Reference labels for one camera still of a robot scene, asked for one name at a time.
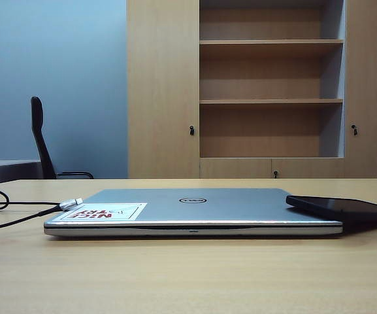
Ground black charging cable silver plugs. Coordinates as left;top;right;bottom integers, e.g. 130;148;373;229
0;186;84;232

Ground grey side table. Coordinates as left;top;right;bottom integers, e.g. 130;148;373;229
0;159;44;187

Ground silver Dell laptop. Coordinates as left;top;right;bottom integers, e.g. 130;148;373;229
43;188;344;237

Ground white Nice Try sticker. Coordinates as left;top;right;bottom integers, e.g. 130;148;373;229
59;202;148;221

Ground light wooden shelf cabinet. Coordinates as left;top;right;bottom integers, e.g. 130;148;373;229
125;0;377;179

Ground black office chair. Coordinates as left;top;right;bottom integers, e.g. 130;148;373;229
30;96;94;180

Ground black smartphone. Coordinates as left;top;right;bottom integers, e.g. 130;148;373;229
286;194;377;235

